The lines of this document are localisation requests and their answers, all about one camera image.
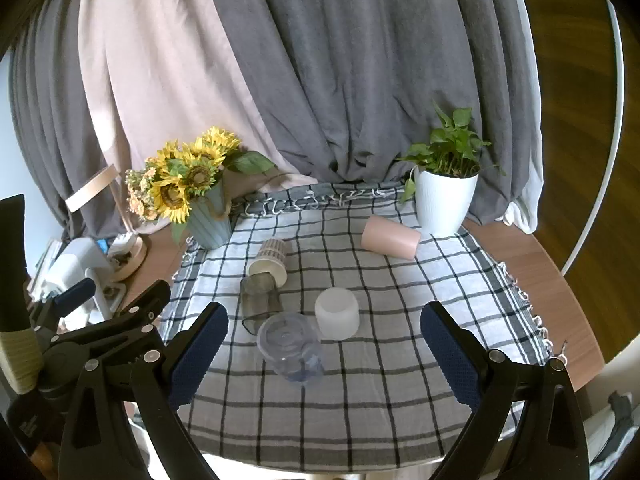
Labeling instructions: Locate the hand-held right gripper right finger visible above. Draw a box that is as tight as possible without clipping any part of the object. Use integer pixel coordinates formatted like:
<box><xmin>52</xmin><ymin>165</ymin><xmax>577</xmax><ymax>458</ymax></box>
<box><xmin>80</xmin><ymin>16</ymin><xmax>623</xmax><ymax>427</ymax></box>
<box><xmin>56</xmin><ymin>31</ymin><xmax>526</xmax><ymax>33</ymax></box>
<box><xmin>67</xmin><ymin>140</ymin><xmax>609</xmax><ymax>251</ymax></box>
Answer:
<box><xmin>421</xmin><ymin>301</ymin><xmax>591</xmax><ymax>480</ymax></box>

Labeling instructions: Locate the white appliance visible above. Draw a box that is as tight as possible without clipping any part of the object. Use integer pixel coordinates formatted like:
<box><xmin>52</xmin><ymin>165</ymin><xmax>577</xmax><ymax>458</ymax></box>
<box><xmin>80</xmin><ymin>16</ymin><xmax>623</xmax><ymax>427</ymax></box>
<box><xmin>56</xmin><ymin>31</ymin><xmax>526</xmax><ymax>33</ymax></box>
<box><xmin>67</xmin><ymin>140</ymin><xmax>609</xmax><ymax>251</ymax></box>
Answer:
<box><xmin>30</xmin><ymin>237</ymin><xmax>126</xmax><ymax>321</ymax></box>

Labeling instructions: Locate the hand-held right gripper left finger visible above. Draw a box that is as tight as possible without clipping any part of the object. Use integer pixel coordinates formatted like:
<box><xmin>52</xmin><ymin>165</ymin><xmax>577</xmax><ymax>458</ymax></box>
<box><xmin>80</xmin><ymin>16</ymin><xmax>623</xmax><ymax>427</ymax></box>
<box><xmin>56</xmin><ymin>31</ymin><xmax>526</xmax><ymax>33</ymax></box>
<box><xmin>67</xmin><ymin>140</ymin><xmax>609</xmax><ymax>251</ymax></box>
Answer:
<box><xmin>59</xmin><ymin>301</ymin><xmax>230</xmax><ymax>480</ymax></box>

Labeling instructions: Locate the grey cloth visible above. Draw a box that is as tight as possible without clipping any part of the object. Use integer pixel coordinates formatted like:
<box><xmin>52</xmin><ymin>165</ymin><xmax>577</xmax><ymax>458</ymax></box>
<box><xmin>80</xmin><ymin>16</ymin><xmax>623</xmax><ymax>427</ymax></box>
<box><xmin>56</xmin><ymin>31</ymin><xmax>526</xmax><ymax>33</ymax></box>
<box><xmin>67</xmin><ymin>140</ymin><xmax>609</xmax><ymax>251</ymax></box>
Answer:
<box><xmin>585</xmin><ymin>390</ymin><xmax>640</xmax><ymax>466</ymax></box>

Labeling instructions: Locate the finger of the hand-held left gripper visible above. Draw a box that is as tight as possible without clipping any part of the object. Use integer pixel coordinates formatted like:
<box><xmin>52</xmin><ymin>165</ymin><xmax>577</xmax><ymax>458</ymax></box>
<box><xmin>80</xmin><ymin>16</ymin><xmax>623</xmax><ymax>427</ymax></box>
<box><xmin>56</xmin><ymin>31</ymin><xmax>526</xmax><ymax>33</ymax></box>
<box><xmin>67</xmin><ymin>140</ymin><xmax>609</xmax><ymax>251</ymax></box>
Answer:
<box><xmin>50</xmin><ymin>279</ymin><xmax>173</xmax><ymax>361</ymax></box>
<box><xmin>30</xmin><ymin>277</ymin><xmax>97</xmax><ymax>332</ymax></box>

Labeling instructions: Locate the sunflower bouquet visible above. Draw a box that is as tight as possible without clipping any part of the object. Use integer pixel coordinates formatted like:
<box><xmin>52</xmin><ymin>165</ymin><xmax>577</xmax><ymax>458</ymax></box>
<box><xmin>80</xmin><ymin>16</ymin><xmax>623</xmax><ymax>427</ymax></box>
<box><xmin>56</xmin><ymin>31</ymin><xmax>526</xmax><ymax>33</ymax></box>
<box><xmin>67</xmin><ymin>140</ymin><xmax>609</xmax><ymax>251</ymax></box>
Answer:
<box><xmin>125</xmin><ymin>126</ymin><xmax>277</xmax><ymax>246</ymax></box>

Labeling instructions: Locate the white ribbed plant pot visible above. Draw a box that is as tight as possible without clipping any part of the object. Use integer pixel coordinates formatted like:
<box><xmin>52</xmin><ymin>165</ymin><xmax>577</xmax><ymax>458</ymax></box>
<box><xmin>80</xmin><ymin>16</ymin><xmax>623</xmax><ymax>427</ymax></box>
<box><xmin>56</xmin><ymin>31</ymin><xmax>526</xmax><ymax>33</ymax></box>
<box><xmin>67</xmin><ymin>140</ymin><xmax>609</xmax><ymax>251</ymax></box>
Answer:
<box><xmin>414</xmin><ymin>167</ymin><xmax>481</xmax><ymax>237</ymax></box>

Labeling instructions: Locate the green pothos plant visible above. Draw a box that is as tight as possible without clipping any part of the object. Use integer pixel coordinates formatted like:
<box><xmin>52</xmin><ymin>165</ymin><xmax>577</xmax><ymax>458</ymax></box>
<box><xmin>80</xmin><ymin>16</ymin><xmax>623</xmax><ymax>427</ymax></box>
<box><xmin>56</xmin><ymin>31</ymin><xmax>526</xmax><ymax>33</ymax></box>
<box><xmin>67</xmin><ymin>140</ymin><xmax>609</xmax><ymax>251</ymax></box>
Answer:
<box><xmin>395</xmin><ymin>102</ymin><xmax>506</xmax><ymax>206</ymax></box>

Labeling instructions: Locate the pink cup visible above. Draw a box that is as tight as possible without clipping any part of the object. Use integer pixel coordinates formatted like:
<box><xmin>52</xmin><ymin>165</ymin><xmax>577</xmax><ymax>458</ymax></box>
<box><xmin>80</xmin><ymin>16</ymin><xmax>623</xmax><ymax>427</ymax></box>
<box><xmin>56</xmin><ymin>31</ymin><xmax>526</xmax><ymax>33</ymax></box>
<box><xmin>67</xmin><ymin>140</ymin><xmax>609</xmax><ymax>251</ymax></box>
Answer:
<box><xmin>361</xmin><ymin>215</ymin><xmax>423</xmax><ymax>260</ymax></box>

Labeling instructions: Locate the grey curtain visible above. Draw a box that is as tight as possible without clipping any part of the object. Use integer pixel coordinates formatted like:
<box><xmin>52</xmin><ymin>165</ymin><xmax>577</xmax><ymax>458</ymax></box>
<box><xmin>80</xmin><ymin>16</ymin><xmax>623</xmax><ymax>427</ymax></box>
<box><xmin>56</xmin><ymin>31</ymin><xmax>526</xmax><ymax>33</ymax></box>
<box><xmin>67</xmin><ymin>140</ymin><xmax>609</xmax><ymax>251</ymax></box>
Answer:
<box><xmin>9</xmin><ymin>0</ymin><xmax>126</xmax><ymax>241</ymax></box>
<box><xmin>200</xmin><ymin>0</ymin><xmax>540</xmax><ymax>226</ymax></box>

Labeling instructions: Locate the cream patterned cup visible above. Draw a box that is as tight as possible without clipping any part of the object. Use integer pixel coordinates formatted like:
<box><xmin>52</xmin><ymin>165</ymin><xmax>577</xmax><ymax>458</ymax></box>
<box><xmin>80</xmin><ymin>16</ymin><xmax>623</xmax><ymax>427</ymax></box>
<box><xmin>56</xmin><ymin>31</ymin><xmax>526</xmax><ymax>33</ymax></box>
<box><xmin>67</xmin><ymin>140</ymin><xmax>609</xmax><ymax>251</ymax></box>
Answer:
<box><xmin>246</xmin><ymin>238</ymin><xmax>292</xmax><ymax>287</ymax></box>

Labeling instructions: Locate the blue-green ribbed vase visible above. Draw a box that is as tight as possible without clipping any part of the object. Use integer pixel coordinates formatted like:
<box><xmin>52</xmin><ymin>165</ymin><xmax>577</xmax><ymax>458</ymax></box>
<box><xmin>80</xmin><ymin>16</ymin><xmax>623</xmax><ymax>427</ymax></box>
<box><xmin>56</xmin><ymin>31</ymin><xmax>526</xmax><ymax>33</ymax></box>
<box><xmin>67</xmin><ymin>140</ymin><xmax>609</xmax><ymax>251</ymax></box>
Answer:
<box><xmin>186</xmin><ymin>182</ymin><xmax>233</xmax><ymax>250</ymax></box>

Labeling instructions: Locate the white curved hoop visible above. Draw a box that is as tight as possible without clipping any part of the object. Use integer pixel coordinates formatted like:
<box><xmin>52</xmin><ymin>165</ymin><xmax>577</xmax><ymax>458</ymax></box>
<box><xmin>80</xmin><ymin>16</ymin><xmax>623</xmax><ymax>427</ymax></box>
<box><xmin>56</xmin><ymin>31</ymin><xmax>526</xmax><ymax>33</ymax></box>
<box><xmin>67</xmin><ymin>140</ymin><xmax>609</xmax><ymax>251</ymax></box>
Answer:
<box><xmin>560</xmin><ymin>0</ymin><xmax>626</xmax><ymax>277</ymax></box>

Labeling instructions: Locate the pale pink curtain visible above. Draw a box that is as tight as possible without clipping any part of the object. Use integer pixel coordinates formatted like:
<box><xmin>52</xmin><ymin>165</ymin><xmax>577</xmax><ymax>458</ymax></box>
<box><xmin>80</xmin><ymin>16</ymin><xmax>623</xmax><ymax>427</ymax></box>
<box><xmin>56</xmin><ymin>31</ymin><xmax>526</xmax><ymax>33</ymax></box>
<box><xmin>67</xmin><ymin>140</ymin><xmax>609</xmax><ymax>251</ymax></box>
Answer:
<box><xmin>77</xmin><ymin>0</ymin><xmax>321</xmax><ymax>235</ymax></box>

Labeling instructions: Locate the white frosted cup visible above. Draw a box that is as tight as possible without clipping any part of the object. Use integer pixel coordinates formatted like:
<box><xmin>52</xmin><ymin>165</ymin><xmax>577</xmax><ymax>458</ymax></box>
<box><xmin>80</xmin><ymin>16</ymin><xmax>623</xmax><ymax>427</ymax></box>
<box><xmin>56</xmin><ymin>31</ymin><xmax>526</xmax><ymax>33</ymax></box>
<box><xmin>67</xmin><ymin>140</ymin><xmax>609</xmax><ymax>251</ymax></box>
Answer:
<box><xmin>314</xmin><ymin>287</ymin><xmax>361</xmax><ymax>342</ymax></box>

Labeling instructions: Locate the white sheer curtain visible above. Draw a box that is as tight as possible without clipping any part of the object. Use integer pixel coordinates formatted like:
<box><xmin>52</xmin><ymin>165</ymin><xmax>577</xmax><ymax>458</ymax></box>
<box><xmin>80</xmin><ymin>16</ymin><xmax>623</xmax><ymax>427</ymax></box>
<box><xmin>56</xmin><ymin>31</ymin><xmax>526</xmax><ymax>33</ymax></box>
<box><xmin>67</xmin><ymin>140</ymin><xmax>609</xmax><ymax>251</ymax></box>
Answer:
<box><xmin>502</xmin><ymin>10</ymin><xmax>546</xmax><ymax>235</ymax></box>

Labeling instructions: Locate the checked tablecloth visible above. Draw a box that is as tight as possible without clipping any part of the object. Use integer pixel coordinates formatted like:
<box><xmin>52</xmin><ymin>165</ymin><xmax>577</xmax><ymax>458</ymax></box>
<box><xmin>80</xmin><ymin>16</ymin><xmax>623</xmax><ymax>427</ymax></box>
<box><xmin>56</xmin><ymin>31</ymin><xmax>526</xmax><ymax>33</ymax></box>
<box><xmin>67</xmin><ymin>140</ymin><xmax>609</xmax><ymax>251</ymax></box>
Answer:
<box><xmin>159</xmin><ymin>182</ymin><xmax>568</xmax><ymax>473</ymax></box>

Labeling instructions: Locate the clear plastic cup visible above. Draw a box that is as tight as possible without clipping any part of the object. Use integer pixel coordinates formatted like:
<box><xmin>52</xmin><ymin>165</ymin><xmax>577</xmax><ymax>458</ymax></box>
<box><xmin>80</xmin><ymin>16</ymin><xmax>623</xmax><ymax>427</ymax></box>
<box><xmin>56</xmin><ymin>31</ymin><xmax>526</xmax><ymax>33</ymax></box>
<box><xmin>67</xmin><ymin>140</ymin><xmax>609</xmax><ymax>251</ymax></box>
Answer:
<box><xmin>256</xmin><ymin>311</ymin><xmax>325</xmax><ymax>385</ymax></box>

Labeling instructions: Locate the grey translucent cup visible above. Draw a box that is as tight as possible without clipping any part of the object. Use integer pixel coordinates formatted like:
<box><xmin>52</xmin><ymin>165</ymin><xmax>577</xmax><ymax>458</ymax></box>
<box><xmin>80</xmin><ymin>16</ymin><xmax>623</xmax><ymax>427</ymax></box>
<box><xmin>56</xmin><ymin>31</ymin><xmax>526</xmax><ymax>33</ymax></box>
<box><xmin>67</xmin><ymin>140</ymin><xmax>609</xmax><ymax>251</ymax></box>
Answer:
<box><xmin>240</xmin><ymin>274</ymin><xmax>284</xmax><ymax>336</ymax></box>

